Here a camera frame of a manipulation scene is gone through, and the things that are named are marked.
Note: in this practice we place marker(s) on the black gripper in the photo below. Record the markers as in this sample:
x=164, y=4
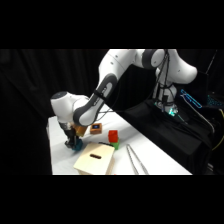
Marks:
x=71, y=135

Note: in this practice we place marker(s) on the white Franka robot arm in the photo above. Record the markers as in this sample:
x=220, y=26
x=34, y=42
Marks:
x=110, y=76

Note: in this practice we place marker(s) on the small wooden block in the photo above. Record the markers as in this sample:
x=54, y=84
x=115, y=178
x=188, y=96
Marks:
x=96, y=129

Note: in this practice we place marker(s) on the red cube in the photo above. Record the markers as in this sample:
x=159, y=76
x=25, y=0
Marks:
x=113, y=135

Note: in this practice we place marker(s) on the green cube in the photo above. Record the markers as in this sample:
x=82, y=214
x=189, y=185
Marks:
x=115, y=145

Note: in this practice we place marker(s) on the tan cardboard piece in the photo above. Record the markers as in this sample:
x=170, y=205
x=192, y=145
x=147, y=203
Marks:
x=81, y=130

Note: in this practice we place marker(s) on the wooden box with slot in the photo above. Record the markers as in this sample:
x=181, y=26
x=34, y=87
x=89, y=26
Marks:
x=94, y=159

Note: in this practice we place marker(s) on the black curtain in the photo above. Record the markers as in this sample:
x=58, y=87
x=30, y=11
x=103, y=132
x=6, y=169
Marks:
x=26, y=100

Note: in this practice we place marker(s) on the black cloth covered stand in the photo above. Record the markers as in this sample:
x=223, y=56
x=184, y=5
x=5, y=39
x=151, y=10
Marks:
x=160, y=130

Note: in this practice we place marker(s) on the small green light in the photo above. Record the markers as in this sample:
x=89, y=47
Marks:
x=173, y=112

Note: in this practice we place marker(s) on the blue glowing strip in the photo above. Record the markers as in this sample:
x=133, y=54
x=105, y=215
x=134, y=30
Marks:
x=190, y=98

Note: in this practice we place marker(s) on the teal lit device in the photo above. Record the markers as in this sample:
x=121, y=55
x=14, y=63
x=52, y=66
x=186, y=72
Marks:
x=216, y=100

